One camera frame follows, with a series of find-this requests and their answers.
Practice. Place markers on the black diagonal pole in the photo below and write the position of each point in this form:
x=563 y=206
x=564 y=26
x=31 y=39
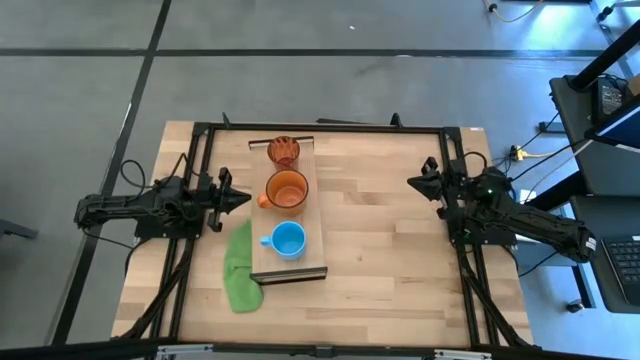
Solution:
x=607 y=57

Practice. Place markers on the blue plastic mug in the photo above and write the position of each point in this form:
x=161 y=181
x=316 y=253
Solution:
x=288 y=241

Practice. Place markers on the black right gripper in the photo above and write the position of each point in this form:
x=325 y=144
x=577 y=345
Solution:
x=452 y=187

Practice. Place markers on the yellow power strip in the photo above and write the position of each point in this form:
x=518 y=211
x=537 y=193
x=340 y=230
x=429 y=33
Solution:
x=518 y=152

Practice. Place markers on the green cloth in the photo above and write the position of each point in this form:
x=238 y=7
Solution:
x=240 y=280

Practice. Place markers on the black aluminium table frame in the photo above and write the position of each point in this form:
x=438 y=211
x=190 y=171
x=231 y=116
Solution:
x=350 y=127

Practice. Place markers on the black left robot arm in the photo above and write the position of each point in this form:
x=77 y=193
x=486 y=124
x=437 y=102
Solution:
x=135 y=205

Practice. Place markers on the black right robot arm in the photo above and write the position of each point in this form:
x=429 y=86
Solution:
x=530 y=220

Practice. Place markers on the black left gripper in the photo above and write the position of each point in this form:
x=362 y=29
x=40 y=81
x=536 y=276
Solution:
x=216 y=200

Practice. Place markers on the black castor wheel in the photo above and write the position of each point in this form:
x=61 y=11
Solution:
x=575 y=306

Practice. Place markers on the black electronic device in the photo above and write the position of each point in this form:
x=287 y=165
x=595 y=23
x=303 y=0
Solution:
x=610 y=97

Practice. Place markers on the orange translucent mug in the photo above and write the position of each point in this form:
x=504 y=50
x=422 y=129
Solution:
x=286 y=192

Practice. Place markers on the grey furniture leg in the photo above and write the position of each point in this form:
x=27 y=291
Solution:
x=17 y=231

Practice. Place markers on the black desk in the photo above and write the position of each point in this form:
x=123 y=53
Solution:
x=600 y=170

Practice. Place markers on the black laptop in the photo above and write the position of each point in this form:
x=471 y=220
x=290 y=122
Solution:
x=620 y=260

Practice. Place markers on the red translucent tumbler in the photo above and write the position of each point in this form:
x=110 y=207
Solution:
x=283 y=152

